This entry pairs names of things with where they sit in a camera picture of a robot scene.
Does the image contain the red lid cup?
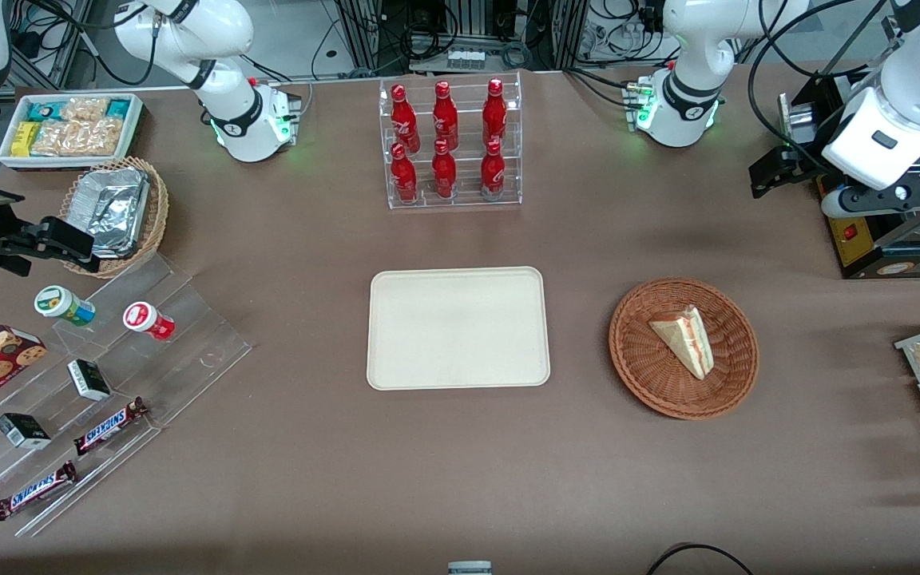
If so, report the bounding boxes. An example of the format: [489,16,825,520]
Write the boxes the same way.
[123,301,176,341]

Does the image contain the small black box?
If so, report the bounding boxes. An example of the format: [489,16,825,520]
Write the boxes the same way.
[67,359,113,402]
[0,413,53,450]

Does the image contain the clear acrylic step shelf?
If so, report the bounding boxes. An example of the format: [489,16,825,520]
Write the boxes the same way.
[0,252,253,538]

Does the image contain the aluminium foil container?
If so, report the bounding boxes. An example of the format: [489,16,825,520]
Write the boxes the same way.
[71,167,151,259]

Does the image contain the white rectangular snack box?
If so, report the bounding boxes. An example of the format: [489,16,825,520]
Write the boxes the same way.
[0,92,145,173]

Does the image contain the light wicker basket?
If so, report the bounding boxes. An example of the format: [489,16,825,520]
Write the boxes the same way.
[60,156,170,280]

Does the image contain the green lid cup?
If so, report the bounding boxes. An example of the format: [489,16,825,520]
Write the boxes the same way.
[34,285,97,327]

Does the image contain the yellow snack packet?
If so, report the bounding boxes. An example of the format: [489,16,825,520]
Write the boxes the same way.
[11,121,41,157]

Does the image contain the red soda bottle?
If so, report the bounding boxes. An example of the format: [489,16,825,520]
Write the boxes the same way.
[390,143,418,203]
[432,81,459,151]
[431,139,458,199]
[482,77,508,149]
[480,138,506,197]
[391,84,421,154]

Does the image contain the triangular sandwich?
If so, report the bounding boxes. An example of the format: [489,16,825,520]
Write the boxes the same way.
[649,305,715,381]

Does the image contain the clear acrylic bottle rack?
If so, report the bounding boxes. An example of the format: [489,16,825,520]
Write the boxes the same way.
[379,71,523,211]

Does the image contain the black cable loop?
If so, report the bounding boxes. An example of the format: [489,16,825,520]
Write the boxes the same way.
[645,542,754,575]

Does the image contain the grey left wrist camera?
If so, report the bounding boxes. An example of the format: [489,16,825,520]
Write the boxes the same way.
[820,182,909,219]

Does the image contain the large clear cracker bag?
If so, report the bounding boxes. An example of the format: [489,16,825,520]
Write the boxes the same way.
[30,118,124,157]

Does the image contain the black yellow food display case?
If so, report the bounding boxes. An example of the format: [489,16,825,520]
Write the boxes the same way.
[778,68,920,280]

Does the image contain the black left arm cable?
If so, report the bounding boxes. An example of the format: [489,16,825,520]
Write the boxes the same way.
[748,0,908,169]

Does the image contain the brown round wicker basket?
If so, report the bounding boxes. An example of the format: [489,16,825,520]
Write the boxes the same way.
[609,277,759,421]

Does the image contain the Snickers chocolate bar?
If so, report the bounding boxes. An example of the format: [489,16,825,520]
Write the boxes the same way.
[73,397,149,457]
[0,461,78,521]

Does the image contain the cream rectangular serving tray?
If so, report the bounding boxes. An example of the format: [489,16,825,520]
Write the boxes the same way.
[367,266,551,391]

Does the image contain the small clear cracker bag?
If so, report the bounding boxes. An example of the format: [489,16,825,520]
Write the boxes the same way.
[59,97,111,122]

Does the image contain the aluminium frame rack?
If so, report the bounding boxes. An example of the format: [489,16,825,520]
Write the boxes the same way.
[336,0,589,74]

